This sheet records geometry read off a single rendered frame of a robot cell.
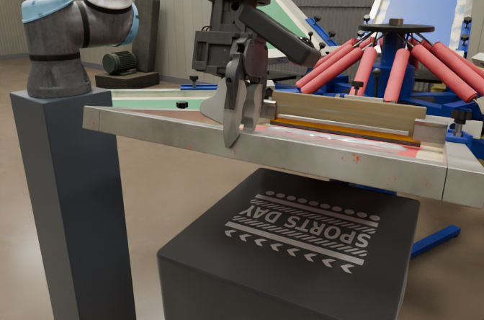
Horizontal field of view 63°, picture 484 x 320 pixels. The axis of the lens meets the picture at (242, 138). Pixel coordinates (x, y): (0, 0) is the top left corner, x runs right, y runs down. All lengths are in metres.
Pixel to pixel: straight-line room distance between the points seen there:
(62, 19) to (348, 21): 4.41
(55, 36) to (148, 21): 6.04
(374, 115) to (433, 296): 1.46
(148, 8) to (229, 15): 6.49
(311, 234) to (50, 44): 0.74
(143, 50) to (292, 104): 6.20
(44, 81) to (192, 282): 0.59
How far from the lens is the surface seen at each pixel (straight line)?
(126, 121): 0.64
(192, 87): 2.05
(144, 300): 2.20
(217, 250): 0.82
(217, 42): 0.53
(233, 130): 0.52
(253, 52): 0.53
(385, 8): 2.96
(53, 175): 1.07
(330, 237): 0.88
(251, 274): 0.76
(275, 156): 0.51
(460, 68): 1.77
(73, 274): 1.20
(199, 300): 0.82
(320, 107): 1.10
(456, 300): 2.40
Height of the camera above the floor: 1.42
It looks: 19 degrees down
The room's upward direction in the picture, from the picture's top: straight up
